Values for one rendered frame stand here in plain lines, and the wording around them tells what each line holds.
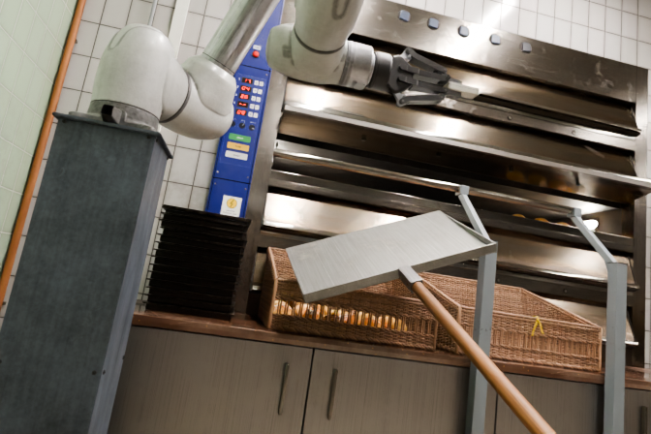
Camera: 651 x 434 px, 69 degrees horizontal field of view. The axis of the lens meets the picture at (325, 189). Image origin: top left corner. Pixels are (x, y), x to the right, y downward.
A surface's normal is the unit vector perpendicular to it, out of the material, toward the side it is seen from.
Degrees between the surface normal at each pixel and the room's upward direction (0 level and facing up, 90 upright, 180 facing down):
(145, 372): 90
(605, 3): 90
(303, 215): 70
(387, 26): 90
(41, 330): 90
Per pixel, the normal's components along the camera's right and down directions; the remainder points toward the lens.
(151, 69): 0.70, -0.07
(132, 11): 0.20, -0.17
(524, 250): 0.24, -0.49
